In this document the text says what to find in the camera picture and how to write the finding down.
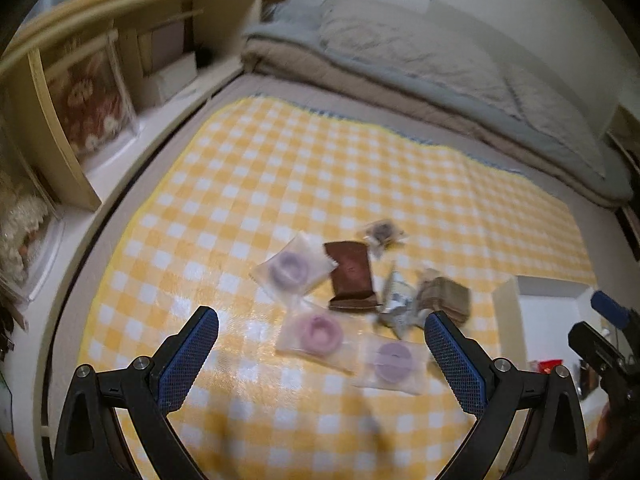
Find brown snack packet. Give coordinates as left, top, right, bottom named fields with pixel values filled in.
left=322, top=241, right=380, bottom=313

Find person's right hand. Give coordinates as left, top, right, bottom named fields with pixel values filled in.
left=590, top=405, right=614, bottom=453

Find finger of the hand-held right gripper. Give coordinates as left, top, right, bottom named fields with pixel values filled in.
left=569, top=321, right=628, bottom=391
left=590, top=290, right=640, bottom=331

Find yellow checkered mat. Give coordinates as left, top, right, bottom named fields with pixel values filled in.
left=82, top=95, right=598, bottom=480

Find plush doll in clear case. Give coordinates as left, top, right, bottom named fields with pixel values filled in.
left=0, top=170, right=66, bottom=301

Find donut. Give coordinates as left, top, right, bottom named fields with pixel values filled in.
left=249, top=232, right=333, bottom=306
left=275, top=296, right=358, bottom=373
left=350, top=335, right=431, bottom=396

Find small dark cookie packet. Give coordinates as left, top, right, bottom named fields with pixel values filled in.
left=357, top=217, right=407, bottom=256

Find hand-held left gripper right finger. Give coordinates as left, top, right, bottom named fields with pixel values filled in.
left=424, top=310, right=590, bottom=480

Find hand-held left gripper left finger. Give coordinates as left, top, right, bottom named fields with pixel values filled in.
left=52, top=306, right=220, bottom=480

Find beige quilted pillow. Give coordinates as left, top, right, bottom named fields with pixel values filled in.
left=502, top=67, right=608, bottom=178
left=317, top=0, right=526, bottom=121

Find biscuits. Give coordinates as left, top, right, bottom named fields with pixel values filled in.
left=417, top=270, right=472, bottom=328

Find grey blanket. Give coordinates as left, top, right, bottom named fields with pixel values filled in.
left=242, top=15, right=636, bottom=201

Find white cardboard box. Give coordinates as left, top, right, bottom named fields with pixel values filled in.
left=492, top=275, right=608, bottom=441

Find closet shelf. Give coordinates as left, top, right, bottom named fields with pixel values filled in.
left=607, top=105, right=640, bottom=261

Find small white box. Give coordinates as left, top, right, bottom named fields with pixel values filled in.
left=145, top=52, right=198, bottom=106

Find pink box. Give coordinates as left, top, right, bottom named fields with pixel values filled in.
left=137, top=22, right=186, bottom=73

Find silver snack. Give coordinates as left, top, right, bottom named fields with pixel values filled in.
left=374, top=267, right=431, bottom=341

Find framed picture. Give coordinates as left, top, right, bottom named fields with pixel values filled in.
left=47, top=47, right=138, bottom=158

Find wooden shelf unit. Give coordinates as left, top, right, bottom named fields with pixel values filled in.
left=0, top=0, right=292, bottom=441

